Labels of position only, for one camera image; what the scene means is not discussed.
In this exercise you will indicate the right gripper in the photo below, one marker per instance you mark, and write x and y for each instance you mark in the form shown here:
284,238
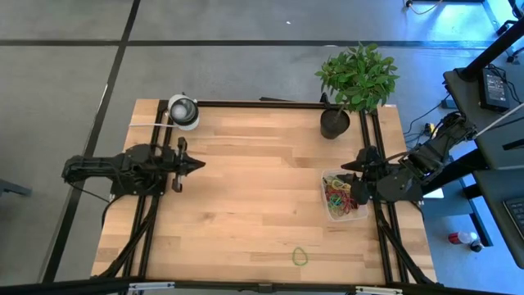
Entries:
372,176

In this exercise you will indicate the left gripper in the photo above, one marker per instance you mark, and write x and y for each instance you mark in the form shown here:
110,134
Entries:
172,164

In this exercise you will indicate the yellow rubber band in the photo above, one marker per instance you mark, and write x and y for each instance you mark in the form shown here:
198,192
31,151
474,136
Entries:
333,182

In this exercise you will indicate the red rubber band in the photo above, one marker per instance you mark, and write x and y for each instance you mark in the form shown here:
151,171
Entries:
348,201

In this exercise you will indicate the green rubber band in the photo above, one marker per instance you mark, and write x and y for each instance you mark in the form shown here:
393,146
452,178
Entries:
335,201
293,257

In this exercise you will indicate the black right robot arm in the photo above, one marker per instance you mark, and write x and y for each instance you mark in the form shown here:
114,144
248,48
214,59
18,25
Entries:
430,151

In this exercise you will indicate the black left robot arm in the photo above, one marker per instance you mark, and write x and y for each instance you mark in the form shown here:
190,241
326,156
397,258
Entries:
94,164

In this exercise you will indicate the clear plastic bin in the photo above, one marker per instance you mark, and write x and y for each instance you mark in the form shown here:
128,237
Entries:
360,216

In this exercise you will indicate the black plant pot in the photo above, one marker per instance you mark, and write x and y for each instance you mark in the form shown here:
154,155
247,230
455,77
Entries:
333,125

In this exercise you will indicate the white paper slip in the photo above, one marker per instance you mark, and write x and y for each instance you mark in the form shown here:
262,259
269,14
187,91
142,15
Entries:
435,193

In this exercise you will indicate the green leafy plant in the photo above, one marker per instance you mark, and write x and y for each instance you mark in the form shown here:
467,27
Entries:
360,78

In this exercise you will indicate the black floor power plug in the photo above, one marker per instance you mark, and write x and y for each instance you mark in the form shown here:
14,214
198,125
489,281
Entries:
449,103

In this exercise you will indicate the red labelled plastic bottle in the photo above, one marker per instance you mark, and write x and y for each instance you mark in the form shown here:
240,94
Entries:
453,238

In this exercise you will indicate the black office desk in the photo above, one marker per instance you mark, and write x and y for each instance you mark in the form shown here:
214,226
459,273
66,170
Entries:
501,188
468,102

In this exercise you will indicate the black round cap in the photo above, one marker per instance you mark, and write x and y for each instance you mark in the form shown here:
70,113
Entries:
476,246

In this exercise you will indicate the black power adapter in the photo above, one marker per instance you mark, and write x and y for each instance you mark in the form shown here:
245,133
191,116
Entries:
494,90

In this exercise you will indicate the flat black desk device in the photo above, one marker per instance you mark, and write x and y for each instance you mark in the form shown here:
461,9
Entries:
515,144

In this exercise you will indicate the black keyboard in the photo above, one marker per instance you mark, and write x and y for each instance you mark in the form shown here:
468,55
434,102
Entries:
516,213

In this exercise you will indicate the black overhead crossbar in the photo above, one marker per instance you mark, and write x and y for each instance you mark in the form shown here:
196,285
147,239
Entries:
61,287

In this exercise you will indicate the grey chair leg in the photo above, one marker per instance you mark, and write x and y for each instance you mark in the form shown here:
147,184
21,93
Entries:
12,187

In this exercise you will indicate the black diagonal stand pole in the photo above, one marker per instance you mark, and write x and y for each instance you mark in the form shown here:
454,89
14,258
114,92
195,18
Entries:
491,51

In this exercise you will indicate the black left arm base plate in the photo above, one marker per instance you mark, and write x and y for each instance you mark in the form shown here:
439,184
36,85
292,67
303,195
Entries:
135,190

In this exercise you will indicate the silver metal bracket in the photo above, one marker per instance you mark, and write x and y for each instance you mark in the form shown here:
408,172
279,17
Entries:
378,290
151,286

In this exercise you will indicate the small table camera box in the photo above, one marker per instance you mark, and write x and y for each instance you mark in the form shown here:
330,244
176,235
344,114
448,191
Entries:
265,287

